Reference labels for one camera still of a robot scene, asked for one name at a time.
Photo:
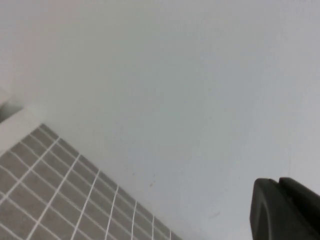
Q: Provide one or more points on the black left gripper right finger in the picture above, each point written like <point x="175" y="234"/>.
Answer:
<point x="305" y="207"/>

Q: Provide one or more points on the grey checked tablecloth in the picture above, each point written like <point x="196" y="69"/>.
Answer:
<point x="50" y="195"/>

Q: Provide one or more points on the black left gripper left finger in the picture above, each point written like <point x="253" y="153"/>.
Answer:
<point x="267" y="212"/>

